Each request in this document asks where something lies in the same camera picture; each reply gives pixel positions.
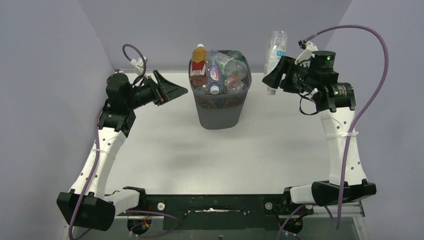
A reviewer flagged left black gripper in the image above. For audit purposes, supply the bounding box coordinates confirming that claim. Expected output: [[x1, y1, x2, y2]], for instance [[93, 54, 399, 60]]
[[125, 70, 188, 110]]

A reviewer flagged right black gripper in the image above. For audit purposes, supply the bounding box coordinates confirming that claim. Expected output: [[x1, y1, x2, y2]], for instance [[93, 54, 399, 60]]
[[263, 55, 318, 93]]

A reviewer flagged red yellow label bottle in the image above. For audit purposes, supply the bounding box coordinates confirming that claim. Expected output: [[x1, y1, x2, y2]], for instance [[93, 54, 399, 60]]
[[189, 43, 208, 87]]

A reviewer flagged clear bottle white label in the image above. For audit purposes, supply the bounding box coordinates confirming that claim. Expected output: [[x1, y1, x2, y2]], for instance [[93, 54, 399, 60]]
[[263, 30, 288, 77]]

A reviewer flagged green tinted bottle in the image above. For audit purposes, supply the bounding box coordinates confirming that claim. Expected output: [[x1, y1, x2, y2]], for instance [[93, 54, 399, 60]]
[[227, 50, 244, 62]]

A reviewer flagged pink blue label bottle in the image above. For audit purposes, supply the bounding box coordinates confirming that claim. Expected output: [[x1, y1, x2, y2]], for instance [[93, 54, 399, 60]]
[[206, 49, 223, 95]]

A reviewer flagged grey ribbed waste bin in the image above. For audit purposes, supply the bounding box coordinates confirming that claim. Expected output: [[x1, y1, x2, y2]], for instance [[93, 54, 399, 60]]
[[188, 50, 252, 130]]

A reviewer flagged blue label clear bottle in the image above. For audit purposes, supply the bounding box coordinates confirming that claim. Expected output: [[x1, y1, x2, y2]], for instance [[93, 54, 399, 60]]
[[218, 52, 248, 80]]

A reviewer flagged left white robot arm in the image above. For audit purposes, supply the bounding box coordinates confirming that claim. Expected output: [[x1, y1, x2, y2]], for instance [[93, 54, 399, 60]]
[[56, 70, 188, 231]]

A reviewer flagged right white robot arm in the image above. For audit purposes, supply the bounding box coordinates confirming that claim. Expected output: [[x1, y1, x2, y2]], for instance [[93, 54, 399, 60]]
[[262, 50, 377, 214]]

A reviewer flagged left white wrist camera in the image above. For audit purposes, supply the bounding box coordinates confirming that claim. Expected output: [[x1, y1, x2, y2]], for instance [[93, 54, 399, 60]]
[[130, 57, 149, 76]]

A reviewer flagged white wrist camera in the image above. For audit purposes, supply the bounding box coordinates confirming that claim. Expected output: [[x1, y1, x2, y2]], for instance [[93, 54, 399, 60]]
[[294, 41, 319, 68], [130, 57, 149, 76]]

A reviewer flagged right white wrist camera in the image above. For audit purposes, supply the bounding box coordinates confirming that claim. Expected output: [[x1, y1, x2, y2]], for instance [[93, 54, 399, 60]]
[[294, 41, 319, 68]]

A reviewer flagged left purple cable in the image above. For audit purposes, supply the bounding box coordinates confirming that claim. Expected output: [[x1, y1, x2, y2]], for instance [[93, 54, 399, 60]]
[[67, 43, 181, 240]]

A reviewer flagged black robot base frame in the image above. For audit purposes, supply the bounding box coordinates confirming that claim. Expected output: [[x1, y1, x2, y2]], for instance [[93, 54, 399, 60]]
[[124, 193, 314, 231]]

